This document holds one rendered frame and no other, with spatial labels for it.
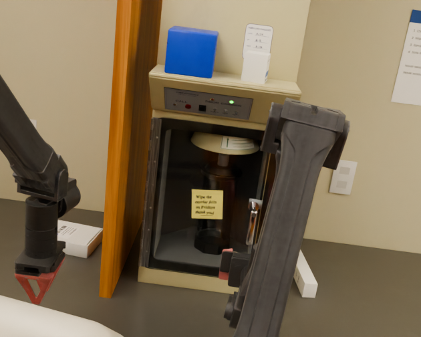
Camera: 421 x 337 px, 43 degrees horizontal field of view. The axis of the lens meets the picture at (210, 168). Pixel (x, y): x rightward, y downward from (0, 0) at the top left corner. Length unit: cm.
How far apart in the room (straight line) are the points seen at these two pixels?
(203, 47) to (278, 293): 63
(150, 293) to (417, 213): 95
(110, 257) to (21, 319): 79
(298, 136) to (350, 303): 93
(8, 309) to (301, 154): 35
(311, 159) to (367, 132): 112
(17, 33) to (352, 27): 102
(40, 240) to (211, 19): 59
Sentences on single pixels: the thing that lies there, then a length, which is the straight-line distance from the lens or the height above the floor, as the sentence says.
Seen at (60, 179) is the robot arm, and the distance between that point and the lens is 96.
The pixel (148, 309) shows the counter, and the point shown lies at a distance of 133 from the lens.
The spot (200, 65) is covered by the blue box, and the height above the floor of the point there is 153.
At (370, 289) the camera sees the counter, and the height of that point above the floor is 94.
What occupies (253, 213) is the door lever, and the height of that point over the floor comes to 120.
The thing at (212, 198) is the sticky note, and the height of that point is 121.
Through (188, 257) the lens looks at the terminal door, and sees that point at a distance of 136.
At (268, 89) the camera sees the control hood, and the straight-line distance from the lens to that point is 111.
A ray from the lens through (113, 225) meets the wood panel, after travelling 127.
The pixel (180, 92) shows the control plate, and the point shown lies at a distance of 115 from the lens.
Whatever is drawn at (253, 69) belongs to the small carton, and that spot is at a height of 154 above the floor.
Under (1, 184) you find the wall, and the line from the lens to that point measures 192.
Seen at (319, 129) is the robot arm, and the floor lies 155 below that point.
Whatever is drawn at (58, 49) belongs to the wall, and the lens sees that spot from 174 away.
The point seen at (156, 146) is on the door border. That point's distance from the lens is 126.
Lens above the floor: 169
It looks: 19 degrees down
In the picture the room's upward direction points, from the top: 7 degrees clockwise
